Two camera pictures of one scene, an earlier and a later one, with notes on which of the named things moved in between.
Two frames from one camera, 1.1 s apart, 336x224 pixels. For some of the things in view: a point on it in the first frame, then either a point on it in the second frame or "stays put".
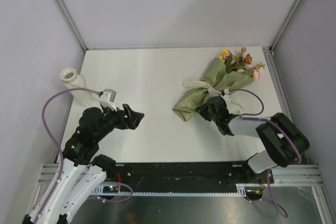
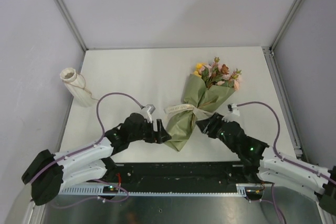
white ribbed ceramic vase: x=73 y=80 stays put
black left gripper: x=131 y=122 to x=160 y=136
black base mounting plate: x=181 y=177 stays put
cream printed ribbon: x=211 y=91 to x=199 y=114
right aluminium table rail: x=284 y=101 stays put
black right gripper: x=201 y=110 to x=210 y=125
